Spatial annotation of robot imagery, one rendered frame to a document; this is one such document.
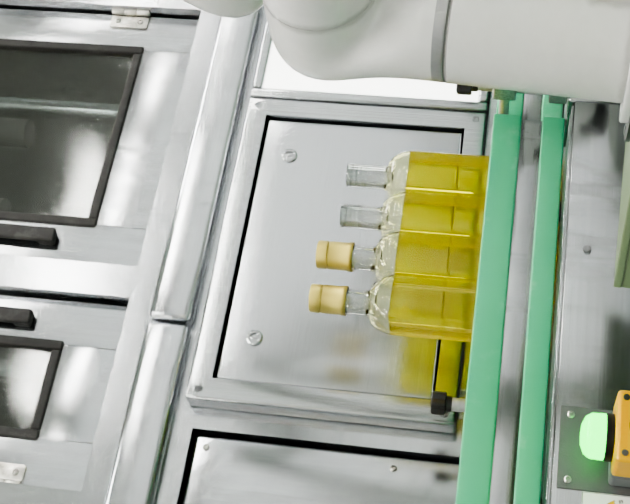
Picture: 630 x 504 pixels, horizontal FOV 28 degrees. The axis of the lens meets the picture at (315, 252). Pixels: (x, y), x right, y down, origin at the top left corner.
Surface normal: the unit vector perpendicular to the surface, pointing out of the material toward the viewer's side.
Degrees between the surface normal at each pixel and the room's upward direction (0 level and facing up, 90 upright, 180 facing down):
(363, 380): 90
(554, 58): 86
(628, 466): 90
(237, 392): 90
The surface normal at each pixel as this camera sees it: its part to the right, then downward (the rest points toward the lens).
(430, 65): -0.23, 0.78
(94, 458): -0.09, -0.50
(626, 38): -0.20, 0.07
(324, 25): 0.06, 0.87
